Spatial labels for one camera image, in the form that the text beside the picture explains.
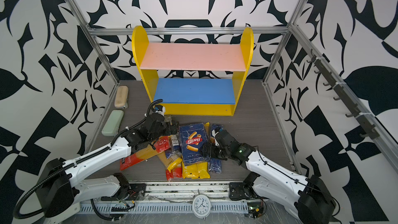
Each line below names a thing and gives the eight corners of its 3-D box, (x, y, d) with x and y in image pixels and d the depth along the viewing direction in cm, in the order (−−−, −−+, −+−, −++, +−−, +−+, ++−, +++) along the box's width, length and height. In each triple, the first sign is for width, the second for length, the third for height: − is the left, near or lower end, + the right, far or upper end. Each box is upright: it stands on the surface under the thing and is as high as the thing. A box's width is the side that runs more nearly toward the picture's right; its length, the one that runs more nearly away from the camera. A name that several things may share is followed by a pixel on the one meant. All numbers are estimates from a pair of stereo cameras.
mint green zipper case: (103, 136, 94) (100, 133, 91) (113, 112, 104) (110, 110, 101) (115, 136, 94) (113, 133, 91) (124, 112, 104) (122, 110, 101)
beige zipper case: (115, 109, 104) (113, 106, 102) (117, 89, 115) (116, 86, 113) (127, 107, 105) (125, 104, 103) (128, 87, 117) (127, 84, 114)
